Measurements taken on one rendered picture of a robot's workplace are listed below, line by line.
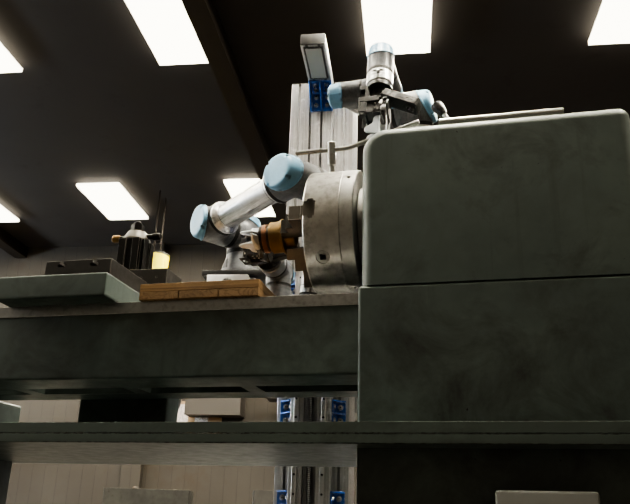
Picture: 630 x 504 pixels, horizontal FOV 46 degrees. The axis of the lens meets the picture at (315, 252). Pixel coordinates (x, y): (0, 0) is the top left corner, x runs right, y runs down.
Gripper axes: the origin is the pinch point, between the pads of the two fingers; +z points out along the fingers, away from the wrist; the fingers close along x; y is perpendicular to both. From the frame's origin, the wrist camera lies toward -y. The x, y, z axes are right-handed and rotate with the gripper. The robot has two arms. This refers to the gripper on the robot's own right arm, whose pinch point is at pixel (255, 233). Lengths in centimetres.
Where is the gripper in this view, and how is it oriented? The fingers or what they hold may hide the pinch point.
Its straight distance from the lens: 195.6
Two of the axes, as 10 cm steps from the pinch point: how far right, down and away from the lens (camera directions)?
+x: 0.3, -9.4, 3.4
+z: -2.3, -3.4, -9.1
